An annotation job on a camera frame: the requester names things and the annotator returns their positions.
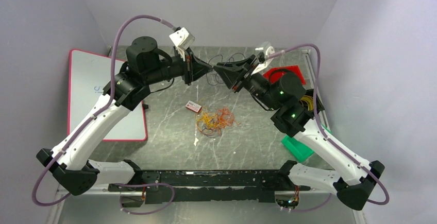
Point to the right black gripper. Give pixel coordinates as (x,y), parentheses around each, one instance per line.
(241,72)

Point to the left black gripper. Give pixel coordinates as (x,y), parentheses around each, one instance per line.
(194,68)

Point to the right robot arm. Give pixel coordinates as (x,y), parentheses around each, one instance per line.
(352,178)

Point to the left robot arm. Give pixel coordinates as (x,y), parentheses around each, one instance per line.
(146,64)

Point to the small red white box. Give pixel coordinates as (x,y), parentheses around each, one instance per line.
(192,106)

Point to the red plastic bin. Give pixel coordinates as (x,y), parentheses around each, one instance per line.
(274,74)

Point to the black plastic bin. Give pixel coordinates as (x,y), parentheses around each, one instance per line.
(307,101)

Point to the green plastic bin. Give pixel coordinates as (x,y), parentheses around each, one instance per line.
(299,150)

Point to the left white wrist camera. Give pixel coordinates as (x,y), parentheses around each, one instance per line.
(182,38)

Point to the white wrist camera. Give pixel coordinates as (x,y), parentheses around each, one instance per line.
(182,38)
(263,51)

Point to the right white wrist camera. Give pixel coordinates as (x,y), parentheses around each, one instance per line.
(263,51)

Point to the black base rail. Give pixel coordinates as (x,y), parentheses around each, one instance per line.
(225,185)

